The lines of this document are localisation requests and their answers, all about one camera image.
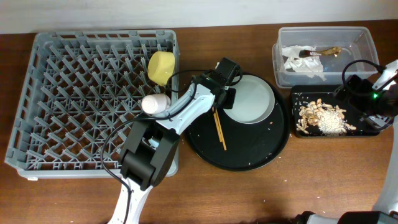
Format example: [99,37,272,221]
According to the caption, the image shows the brown food scraps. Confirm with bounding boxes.
[296,98,356,134]

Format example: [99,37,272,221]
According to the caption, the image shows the gold snack wrapper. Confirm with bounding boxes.
[298,47,343,58]

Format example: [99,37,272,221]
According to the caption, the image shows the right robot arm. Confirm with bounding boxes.
[291,60,397,224]

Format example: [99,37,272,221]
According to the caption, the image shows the yellow bowl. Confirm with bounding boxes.
[147,51,175,86]

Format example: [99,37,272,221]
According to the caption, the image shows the grey dishwasher rack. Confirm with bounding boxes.
[5,30,180,179]

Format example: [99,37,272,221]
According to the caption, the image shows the grey round plate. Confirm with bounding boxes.
[224,74,275,124]

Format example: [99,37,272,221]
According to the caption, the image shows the round black tray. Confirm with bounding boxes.
[185,85,290,171]

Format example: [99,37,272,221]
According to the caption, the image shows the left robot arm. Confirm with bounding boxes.
[109,58,243,223]

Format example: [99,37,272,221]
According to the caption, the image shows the blue plastic cup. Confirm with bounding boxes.
[148,138,160,148]

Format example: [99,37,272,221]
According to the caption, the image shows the pink plastic cup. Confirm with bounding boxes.
[141,94,171,114]

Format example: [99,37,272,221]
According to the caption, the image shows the wooden chopstick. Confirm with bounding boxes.
[212,107,223,142]
[213,108,227,151]

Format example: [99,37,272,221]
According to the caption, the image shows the clear plastic bin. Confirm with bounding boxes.
[272,26,379,88]

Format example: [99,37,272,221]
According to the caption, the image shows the white rice pile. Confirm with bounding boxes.
[318,111,346,136]

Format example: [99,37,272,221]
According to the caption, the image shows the black rectangular tray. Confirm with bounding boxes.
[290,85,378,138]

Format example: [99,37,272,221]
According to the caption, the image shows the white tissue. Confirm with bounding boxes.
[282,45,326,81]

